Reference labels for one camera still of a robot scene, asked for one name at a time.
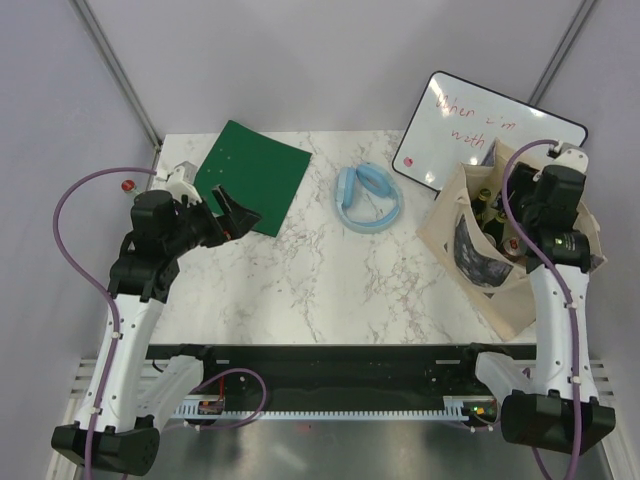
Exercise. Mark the small whiteboard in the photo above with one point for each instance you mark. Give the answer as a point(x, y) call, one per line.
point(456, 122)

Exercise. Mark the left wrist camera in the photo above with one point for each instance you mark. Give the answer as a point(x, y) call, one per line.
point(179, 182)

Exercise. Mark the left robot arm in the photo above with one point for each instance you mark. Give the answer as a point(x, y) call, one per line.
point(117, 428)

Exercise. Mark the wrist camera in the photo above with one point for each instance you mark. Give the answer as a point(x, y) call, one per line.
point(570, 156)
point(179, 182)

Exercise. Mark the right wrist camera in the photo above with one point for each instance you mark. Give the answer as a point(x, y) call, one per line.
point(570, 156)

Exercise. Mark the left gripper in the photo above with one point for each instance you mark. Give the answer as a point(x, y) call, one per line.
point(239, 223)

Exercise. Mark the silver beverage can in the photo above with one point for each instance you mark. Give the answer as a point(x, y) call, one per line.
point(511, 248)

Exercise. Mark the blue headphones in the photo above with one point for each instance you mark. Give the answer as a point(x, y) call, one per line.
point(366, 186)

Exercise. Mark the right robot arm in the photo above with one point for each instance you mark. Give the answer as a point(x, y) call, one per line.
point(558, 409)

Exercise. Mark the green ring binder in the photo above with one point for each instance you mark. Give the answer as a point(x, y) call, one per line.
point(259, 173)

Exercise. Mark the white cable duct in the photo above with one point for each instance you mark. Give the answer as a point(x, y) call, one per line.
point(193, 408)

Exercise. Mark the red capped clear bottle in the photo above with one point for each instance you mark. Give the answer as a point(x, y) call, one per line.
point(129, 187)

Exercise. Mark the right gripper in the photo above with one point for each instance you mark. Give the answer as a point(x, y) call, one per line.
point(523, 178)

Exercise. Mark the beige canvas bag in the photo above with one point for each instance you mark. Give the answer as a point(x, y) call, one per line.
point(499, 288)

